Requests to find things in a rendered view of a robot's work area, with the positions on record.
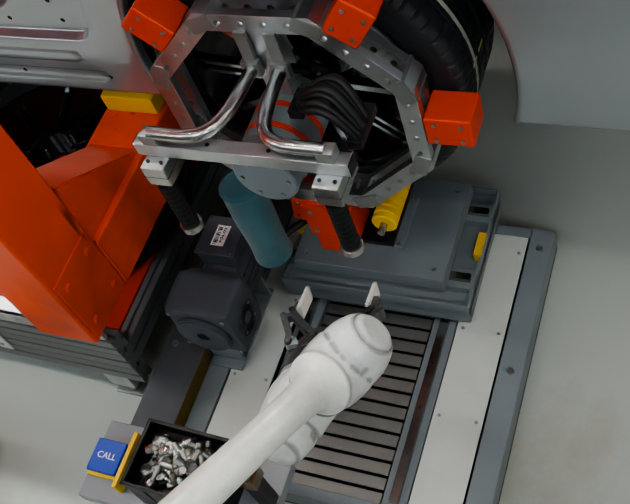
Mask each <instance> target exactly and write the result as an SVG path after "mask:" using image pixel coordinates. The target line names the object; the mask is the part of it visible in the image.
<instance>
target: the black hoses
mask: <svg viewBox="0 0 630 504"><path fill-rule="evenodd" d="M291 67H292V70H293V72H294V74H305V75H310V73H311V71H312V66H311V64H299V63H291ZM321 99H324V100H326V101H328V102H329V103H330V104H329V103H328V102H326V101H324V100H321ZM331 104H332V105H333V106H334V107H335V108H334V107H333V106H332V105H331ZM377 111H378V109H377V106H376V103H369V102H362V100H361V99H360V97H359V96H358V94H357V93H356V91H355V90H354V88H353V87H352V86H351V84H350V83H349V82H348V81H347V80H346V79H345V78H344V77H343V76H341V75H339V74H337V73H326V74H323V75H320V76H318V77H316V78H315V79H313V80H312V81H311V82H310V83H308V84H307V85H306V86H305V87H304V88H302V87H297V89H296V92H295V94H294V96H293V99H292V101H291V103H290V106H289V108H288V110H287V112H288V115H289V117H290V118H291V119H304V118H305V116H306V115H307V116H309V115H319V116H321V117H324V118H325V119H327V120H329V121H330V122H332V123H333V124H334V125H335V126H337V127H338V128H339V129H340V130H341V131H342V132H343V133H345V134H346V135H347V136H348V137H347V140H346V144H347V147H348V149H354V150H363V149H364V146H365V144H366V141H367V138H368V135H369V133H370V130H371V127H372V125H373V122H374V119H375V116H376V114H377Z"/></svg>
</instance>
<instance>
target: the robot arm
mask: <svg viewBox="0 0 630 504"><path fill-rule="evenodd" d="M379 296H380V291H379V288H378V285H377V282H373V283H372V286H371V289H370V292H369V294H368V297H367V300H366V303H365V306H366V308H364V309H363V310H361V311H360V312H358V313H354V314H350V315H347V316H344V317H342V318H340V319H338V320H336V321H335V322H333V323H332V324H331V325H330V326H325V327H324V326H317V327H316V328H313V327H312V326H311V325H310V324H309V323H307V322H306V321H305V320H304V318H305V316H306V314H307V311H308V309H309V307H310V304H311V302H312V300H313V296H312V293H311V290H310V287H309V286H306V287H305V290H304V292H303V294H302V296H301V298H300V301H297V302H296V303H295V305H294V306H291V307H289V313H286V312H282V313H280V317H281V321H282V324H283V328H284V331H285V338H284V343H285V346H286V349H287V352H288V353H290V354H289V356H288V358H287V360H286V362H285V365H284V367H283V369H282V370H281V372H280V375H279V377H278V378H277V379H276V380H275V381H274V382H273V384H272V385H271V387H270V389H269V390H268V392H267V394H266V396H265V398H264V400H263V403H262V405H261V408H260V411H259V414H257V415H256V416H255V417H254V418H253V419H252V420H251V421H250V422H249V423H247V424H246V425H245V426H244V427H243V428H242V429H241V430H240V431H238V432H237V433H236V434H235V435H234V436H233V437H232V438H231V439H229V440H228V441H227V442H226V443H225V444H224V445H223V446H222V447H220V448H219V449H218V450H217V451H216V452H215V453H214V454H213V455H211V456H210V457H209V458H208V459H207V460H206V461H205V462H204V463H203V464H201V465H200V466H199V467H198V468H197V469H196V470H195V471H194V472H192V473H191V474H190V475H189V476H188V477H187V478H186V479H185V480H184V481H182V482H181V483H180V484H179V485H178V486H177V487H176V488H175V489H173V490H172V491H171V492H170V493H169V494H168V495H167V496H166V497H164V498H163V499H162V500H161V501H160V502H159V503H158V504H223V503H224V502H225V501H226V500H227V499H228V498H229V497H230V496H231V495H232V494H233V493H234V492H235V491H236V490H237V489H238V488H239V487H240V486H241V485H242V484H243V483H244V482H245V481H246V480H247V479H248V478H249V477H250V476H251V475H252V474H253V473H254V472H255V471H256V470H257V469H258V468H259V467H260V466H261V465H262V464H263V463H264V462H265V461H266V460H267V459H268V460H270V461H271V462H273V463H276V464H278V465H282V466H293V465H296V464H298V463H299V462H300V461H301V460H302V459H303V458H305V457H306V456H307V455H308V453H309V452H310V451H311V450H312V449H313V448H314V446H315V444H316V442H317V440H318V438H320V437H321V436H322V435H323V434H324V432H325V430H326V429H327V427H328V426H329V424H330V423H331V422H332V420H333V419H334V418H335V416H336V415H337V414H338V413H339V412H341V411H342V410H344V409H346V408H348V407H350V406H352V405H353V404H354V403H356V402H357V401H358V400H359V399H360V398H361V397H362V396H364V395H365V394H366V393H367V391H368V390H369V389H370V388H371V386H372V385H373V384H374V383H375V382H376V381H377V380H378V379H379V377H380V376H381V375H382V374H383V373H384V371H385V369H386V368H387V366H388V364H389V361H390V359H391V355H392V351H393V344H392V340H391V336H390V333H389V331H388V330H387V328H386V327H385V326H384V325H383V323H382V322H383V321H384V320H385V319H386V314H385V311H384V307H383V306H380V304H381V302H380V299H379ZM290 322H293V323H294V324H295V325H296V326H297V327H298V329H299V330H300V331H301V332H302V333H303V334H304V336H302V337H301V338H300V339H299V340H297V338H295V337H294V336H293V333H292V330H291V326H290ZM294 348H296V349H295V350H294Z"/></svg>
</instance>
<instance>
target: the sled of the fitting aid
mask: <svg viewBox="0 0 630 504"><path fill-rule="evenodd" d="M472 189H473V197H472V200H471V203H470V207H469V210H468V214H467V217H466V221H465V224H464V228H463V231H462V235H461V238H460V242H459V245H458V248H457V252H456V255H455V259H454V262H453V266H452V269H451V273H450V276H449V280H448V283H447V286H446V289H445V290H440V289H433V288H426V287H420V286H413V285H406V284H400V283H393V282H386V281H380V280H373V279H366V278H360V277H353V276H346V275H340V274H333V273H326V272H320V271H313V270H306V269H300V268H297V266H296V264H295V262H294V260H293V259H294V256H295V253H296V251H297V248H298V246H299V243H300V240H301V238H302V235H303V233H304V230H305V228H306V225H307V224H306V225H305V226H303V227H302V228H300V229H299V230H298V232H299V234H298V236H297V239H296V242H295V244H294V247H293V252H292V255H291V257H290V258H289V260H288V262H287V265H286V267H285V270H284V273H283V275H282V278H281V279H282V281H283V283H284V285H285V287H286V289H287V290H288V292H289V293H291V294H297V295H302V294H303V292H304V290H305V287H306V286H309V287H310V290H311V293H312V296H313V297H315V298H322V299H328V300H334V301H340V302H346V303H353V304H359V305H365V303H366V300H367V297H368V294H369V292H370V289H371V286H372V283H373V282H377V285H378V288H379V291H380V296H379V299H380V302H381V304H380V306H383V307H384V309H390V310H396V311H402V312H408V313H414V314H420V315H427V316H433V317H439V318H445V319H451V320H458V321H464V322H470V323H471V321H472V317H473V313H474V309H475V306H476V302H477V298H478V295H479V291H480V287H481V283H482V280H483V276H484V272H485V268H486V265H487V261H488V257H489V254H490V250H491V246H492V242H493V239H494V235H495V231H496V228H497V224H498V220H499V216H500V213H501V209H502V202H501V196H500V190H499V189H498V190H497V189H490V188H480V187H472Z"/></svg>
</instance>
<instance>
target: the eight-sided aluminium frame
mask: <svg viewBox="0 0 630 504"><path fill-rule="evenodd" d="M332 2H333V1H332V0H194V2H193V4H192V6H191V8H190V9H189V10H188V12H187V13H186V15H185V17H184V19H183V21H182V23H181V24H180V26H179V28H178V30H177V32H176V34H175V36H174V37H173V38H172V40H171V41H170V43H169V44H168V45H167V47H166V48H165V50H164V51H163V52H161V51H160V52H159V54H158V56H157V58H156V60H155V62H154V63H153V65H152V67H151V69H150V74H151V76H152V78H153V83H155V84H156V85H157V86H158V88H159V90H160V92H161V94H162V95H163V97H164V99H165V101H166V102H167V104H168V106H169V108H170V110H171V111H172V113H173V115H174V117H175V118H176V120H177V122H178V124H179V126H180V127H181V129H189V128H195V127H198V126H201V125H203V124H205V123H207V122H208V121H210V120H211V119H212V116H211V114H210V112H209V110H208V108H207V106H206V104H205V102H204V100H203V98H202V96H201V94H200V92H199V90H198V89H197V87H196V85H195V83H194V81H193V79H192V77H191V75H190V73H189V71H188V69H187V67H186V65H185V63H184V60H185V58H186V57H187V56H188V54H189V53H190V52H191V50H192V49H193V48H194V46H195V45H196V44H197V43H198V41H199V40H200V39H201V37H202V36H203V35H204V33H205V32H206V31H224V32H233V31H245V32H246V33H262V32H273V33H275V34H288V35H302V36H305V37H308V38H309V39H311V40H312V41H314V42H315V43H317V44H318V45H320V46H322V47H323V48H325V49H326V50H328V51H329V52H331V53H332V54H334V55H335V56H337V57H338V58H340V59H341V60H343V61H344V62H346V63H347V64H349V65H350V66H352V67H353V68H355V69H356V70H358V71H359V72H361V73H362V74H364V75H366V76H367V77H369V78H370V79H372V80H373V81H375V82H376V83H378V84H379V85H381V86H382V87H384V88H385V89H387V90H388V91H390V92H391V93H393V95H394V96H395V98H396V102H397V106H398V109H399V113H400V117H401V120H402V124H403V128H404V131H405V135H406V139H407V143H408V146H409V147H408V148H406V149H405V150H403V151H402V152H401V153H399V154H398V155H396V156H395V157H393V158H392V159H391V160H389V161H388V162H386V163H385V164H383V165H382V166H381V167H379V168H378V169H376V170H375V171H373V172H372V173H368V174H365V173H357V174H356V176H355V179H354V182H353V184H352V187H351V190H350V193H349V195H348V198H347V201H346V204H347V205H352V206H359V208H365V207H368V208H374V207H375V206H378V205H381V203H382V202H383V201H385V200H386V199H388V198H390V197H391V196H393V195H394V194H396V193H397V192H399V191H401V190H402V189H404V188H405V187H407V186H408V185H410V184H412V183H413V182H415V181H416V180H418V179H419V178H421V177H422V176H426V175H427V173H429V172H430V171H432V170H433V169H434V167H435V164H436V161H437V157H438V154H439V151H440V148H441V144H432V143H429V142H428V140H427V136H426V132H425V128H424V124H423V116H424V113H425V110H426V107H427V104H428V101H429V98H430V93H429V89H428V84H427V80H426V77H427V74H426V73H425V71H424V67H423V64H421V63H420V62H418V61H417V60H415V58H414V57H413V56H412V54H409V55H408V54H407V53H405V52H404V51H402V50H401V49H399V48H398V47H396V46H395V45H393V44H392V43H390V42H389V41H387V40H386V39H385V38H383V37H382V36H380V35H379V34H377V33H376V32H374V31H373V30H371V29H369V31H368V32H367V34H366V36H365V37H364V39H363V40H362V42H361V43H360V45H359V47H358V48H353V47H351V46H349V45H347V44H345V43H343V42H341V41H340V40H338V39H336V38H334V37H332V36H330V35H328V34H326V33H324V32H323V31H322V30H323V23H324V21H325V19H326V16H327V14H328V12H329V9H330V7H331V5H332ZM209 139H216V140H227V141H237V142H241V141H242V137H241V136H239V135H237V134H236V133H234V132H232V131H231V130H229V129H227V128H226V127H224V128H223V129H222V130H221V131H220V132H219V133H217V134H216V135H214V136H213V137H211V138H209ZM316 174H317V173H308V175H307V176H306V177H305V178H303V180H302V182H304V183H302V182H301V185H300V187H299V190H298V192H297V194H296V195H295V196H293V197H294V198H298V199H303V200H310V201H317V200H316V198H315V197H314V193H313V191H312V185H313V182H314V180H315V177H316Z"/></svg>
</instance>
